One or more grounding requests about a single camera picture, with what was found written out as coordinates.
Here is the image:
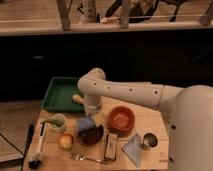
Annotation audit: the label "blue sponge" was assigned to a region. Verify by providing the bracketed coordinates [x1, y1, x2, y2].
[77, 117, 95, 131]

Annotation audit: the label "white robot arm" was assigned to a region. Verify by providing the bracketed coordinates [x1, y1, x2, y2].
[78, 68, 213, 171]

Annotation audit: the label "orange bowl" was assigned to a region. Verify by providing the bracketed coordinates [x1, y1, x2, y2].
[107, 106, 135, 136]

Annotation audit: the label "purple bowl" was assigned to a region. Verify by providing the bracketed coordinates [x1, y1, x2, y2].
[78, 125, 104, 145]

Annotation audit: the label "green plastic tray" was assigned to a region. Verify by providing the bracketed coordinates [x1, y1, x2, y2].
[42, 77, 84, 113]

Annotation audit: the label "wooden block eraser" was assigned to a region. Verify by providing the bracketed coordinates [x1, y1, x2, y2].
[104, 133, 118, 161]

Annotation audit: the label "blue folded cloth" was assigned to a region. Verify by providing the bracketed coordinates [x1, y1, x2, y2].
[122, 134, 142, 168]

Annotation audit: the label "red yellow apple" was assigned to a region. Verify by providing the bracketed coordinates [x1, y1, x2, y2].
[59, 133, 73, 150]

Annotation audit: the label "silver metal cup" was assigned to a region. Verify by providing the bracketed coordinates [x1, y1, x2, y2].
[141, 133, 158, 150]

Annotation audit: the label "silver fork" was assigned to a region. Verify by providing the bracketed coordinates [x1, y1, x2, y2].
[70, 153, 107, 164]

